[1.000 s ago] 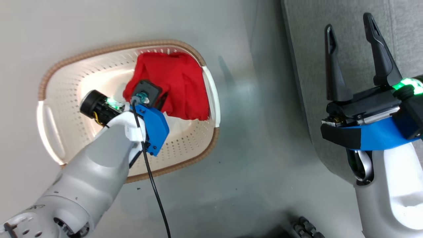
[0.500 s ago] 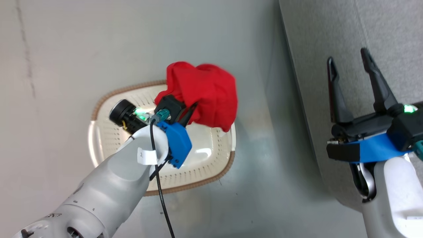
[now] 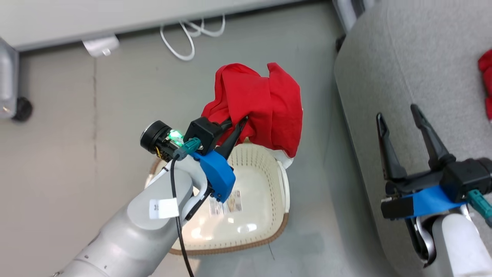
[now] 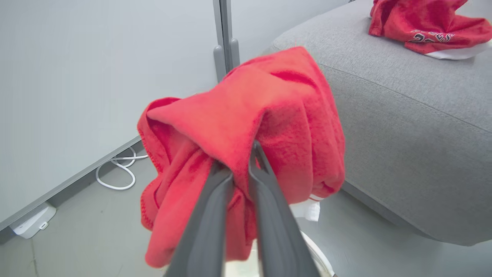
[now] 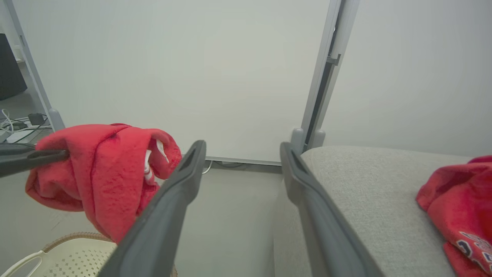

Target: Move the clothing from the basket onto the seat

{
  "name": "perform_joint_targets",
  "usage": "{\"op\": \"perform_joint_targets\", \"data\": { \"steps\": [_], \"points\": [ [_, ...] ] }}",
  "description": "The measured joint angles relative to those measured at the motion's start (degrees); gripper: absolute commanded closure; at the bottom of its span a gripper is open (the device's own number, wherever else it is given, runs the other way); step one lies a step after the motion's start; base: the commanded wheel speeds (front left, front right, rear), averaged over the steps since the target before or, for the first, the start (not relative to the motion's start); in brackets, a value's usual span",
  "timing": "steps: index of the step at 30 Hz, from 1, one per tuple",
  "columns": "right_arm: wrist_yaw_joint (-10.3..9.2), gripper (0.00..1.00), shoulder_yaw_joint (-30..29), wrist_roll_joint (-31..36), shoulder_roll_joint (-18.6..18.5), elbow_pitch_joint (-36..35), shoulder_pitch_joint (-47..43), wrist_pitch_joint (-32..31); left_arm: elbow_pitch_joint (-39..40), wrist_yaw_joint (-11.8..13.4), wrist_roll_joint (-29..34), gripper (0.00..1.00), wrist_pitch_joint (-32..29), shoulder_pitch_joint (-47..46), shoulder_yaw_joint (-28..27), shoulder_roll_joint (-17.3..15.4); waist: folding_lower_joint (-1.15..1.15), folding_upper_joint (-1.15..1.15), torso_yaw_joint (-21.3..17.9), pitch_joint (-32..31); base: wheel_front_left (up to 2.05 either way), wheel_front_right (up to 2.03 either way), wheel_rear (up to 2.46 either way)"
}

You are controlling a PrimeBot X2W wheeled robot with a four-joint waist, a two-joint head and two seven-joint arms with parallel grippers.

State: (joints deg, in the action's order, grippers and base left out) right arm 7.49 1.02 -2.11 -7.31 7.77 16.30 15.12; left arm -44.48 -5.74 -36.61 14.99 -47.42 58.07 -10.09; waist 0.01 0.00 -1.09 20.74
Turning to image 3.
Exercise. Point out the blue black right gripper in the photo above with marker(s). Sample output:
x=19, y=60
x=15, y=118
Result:
x=426, y=200

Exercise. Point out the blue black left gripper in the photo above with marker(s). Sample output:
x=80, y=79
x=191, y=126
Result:
x=217, y=175

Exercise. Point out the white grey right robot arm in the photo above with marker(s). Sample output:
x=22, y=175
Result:
x=457, y=246

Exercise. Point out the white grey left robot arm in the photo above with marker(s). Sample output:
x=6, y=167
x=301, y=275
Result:
x=127, y=234

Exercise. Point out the grey fabric sofa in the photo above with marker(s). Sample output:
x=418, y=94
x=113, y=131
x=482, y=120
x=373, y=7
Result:
x=403, y=69

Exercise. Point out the beige perforated laundry basket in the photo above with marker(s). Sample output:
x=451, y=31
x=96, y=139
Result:
x=253, y=181

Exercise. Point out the printed basket sticker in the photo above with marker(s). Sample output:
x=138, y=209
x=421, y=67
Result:
x=226, y=202

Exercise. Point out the white power adapter box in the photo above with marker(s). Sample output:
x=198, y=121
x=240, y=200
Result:
x=100, y=46

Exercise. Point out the black caster wheel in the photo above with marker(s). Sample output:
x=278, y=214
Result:
x=22, y=109

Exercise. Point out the grey furniture leg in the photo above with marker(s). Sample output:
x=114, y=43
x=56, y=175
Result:
x=7, y=77

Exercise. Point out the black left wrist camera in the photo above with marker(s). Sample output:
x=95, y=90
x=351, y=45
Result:
x=201, y=132

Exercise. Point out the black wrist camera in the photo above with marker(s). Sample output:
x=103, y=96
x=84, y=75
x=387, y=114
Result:
x=467, y=177
x=201, y=132

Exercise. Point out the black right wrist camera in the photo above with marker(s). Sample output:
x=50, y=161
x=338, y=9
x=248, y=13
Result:
x=467, y=177

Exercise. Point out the grey metal pipe frame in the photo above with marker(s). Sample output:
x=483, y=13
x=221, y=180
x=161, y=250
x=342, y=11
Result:
x=346, y=13

